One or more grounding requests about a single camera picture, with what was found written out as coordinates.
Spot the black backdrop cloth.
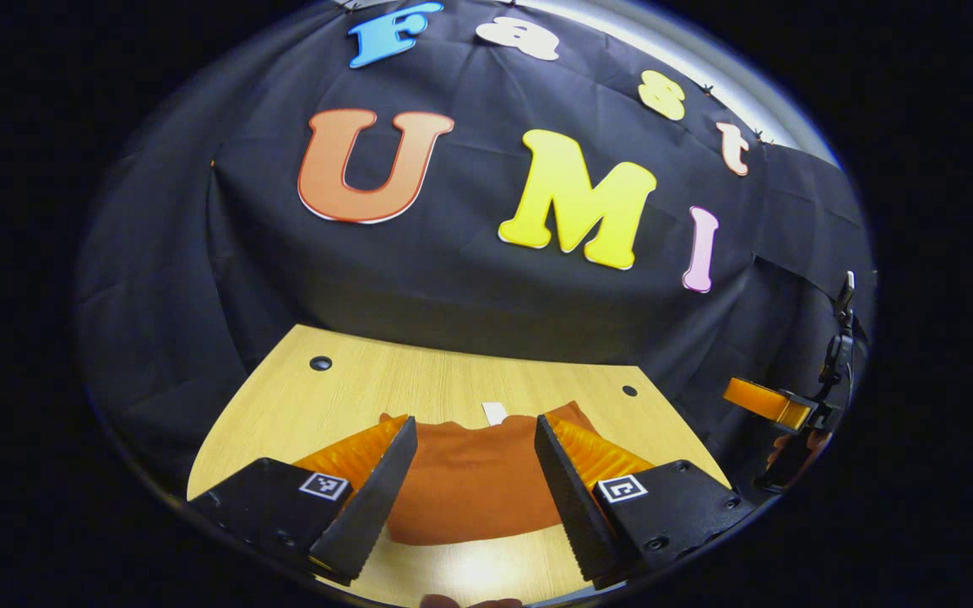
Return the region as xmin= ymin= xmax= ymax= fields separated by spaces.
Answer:
xmin=73 ymin=0 xmax=876 ymax=499

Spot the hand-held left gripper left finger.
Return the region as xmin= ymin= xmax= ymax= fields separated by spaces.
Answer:
xmin=187 ymin=415 xmax=419 ymax=585

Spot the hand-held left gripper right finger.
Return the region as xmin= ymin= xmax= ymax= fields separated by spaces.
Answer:
xmin=534 ymin=413 xmax=756 ymax=589

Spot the rust orange button-up garment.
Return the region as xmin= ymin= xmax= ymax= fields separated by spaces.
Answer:
xmin=378 ymin=400 xmax=601 ymax=546

